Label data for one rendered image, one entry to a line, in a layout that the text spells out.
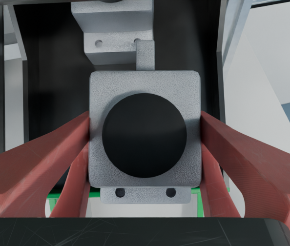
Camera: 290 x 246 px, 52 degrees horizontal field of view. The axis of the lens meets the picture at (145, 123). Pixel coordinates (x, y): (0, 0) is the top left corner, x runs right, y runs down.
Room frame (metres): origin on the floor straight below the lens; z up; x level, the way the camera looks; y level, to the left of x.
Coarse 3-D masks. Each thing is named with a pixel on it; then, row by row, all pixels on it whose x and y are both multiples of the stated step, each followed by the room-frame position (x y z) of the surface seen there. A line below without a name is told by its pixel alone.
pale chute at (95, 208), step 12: (96, 204) 0.09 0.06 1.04; (108, 204) 0.09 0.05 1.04; (120, 204) 0.09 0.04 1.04; (132, 204) 0.08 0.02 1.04; (144, 204) 0.08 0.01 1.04; (156, 204) 0.08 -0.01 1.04; (168, 204) 0.08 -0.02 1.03; (180, 204) 0.08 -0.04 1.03; (192, 204) 0.08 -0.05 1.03; (96, 216) 0.07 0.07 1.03; (108, 216) 0.07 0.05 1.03; (120, 216) 0.07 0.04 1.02; (132, 216) 0.07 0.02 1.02; (144, 216) 0.07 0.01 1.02; (156, 216) 0.07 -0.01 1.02; (168, 216) 0.07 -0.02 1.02; (180, 216) 0.07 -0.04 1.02; (192, 216) 0.07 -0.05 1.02
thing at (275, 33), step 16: (256, 0) 0.68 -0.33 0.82; (272, 0) 0.69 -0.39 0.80; (288, 0) 0.69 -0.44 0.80; (256, 16) 0.67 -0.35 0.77; (272, 16) 0.68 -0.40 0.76; (288, 16) 0.69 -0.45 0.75; (256, 32) 0.67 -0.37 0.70; (272, 32) 0.68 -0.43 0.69; (288, 32) 0.69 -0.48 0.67; (256, 48) 0.68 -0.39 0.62; (272, 48) 0.69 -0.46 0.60; (288, 48) 0.70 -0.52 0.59; (272, 64) 0.69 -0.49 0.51; (288, 64) 0.70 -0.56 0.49; (272, 80) 0.70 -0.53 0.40; (288, 80) 0.71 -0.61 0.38; (288, 96) 0.72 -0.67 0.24
